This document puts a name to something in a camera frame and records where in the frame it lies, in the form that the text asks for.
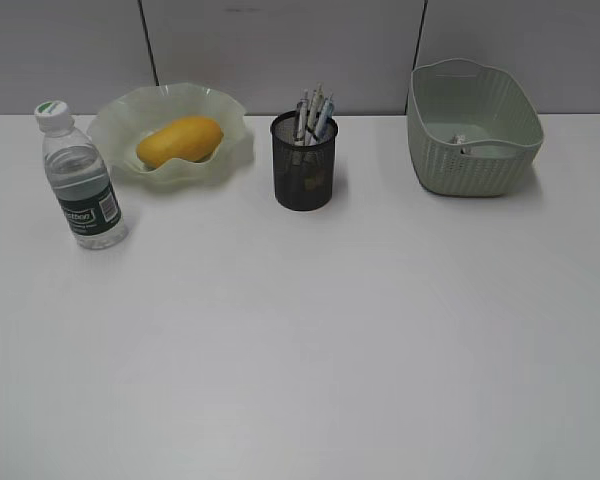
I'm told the clear water bottle green label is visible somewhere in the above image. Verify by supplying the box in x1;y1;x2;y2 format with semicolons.
34;100;127;250

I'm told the beige grip white pen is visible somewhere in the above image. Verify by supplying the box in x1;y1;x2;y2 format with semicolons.
305;83;325;146

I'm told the grey grip white pen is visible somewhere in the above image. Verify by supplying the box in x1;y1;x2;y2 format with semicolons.
293;90;309;146

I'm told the waste paper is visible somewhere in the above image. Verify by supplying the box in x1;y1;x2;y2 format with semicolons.
450;133;469;145

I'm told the yellow mango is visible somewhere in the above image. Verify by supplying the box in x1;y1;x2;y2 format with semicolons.
136;116;224;169

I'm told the yellow eraser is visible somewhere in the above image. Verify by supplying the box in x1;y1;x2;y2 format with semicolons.
289;150;305;167
304;177;323;192
314;169;328;185

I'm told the pale green wavy glass plate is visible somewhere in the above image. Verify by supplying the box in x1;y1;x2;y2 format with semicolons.
87;83;254;191

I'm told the black mesh pen holder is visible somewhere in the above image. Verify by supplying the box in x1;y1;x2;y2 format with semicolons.
270;111;339;211

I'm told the pale green woven basket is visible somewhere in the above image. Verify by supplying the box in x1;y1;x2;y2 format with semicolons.
407;58;544;197

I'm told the blue grip white pen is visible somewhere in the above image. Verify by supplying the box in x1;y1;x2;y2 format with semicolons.
312;94;334;145

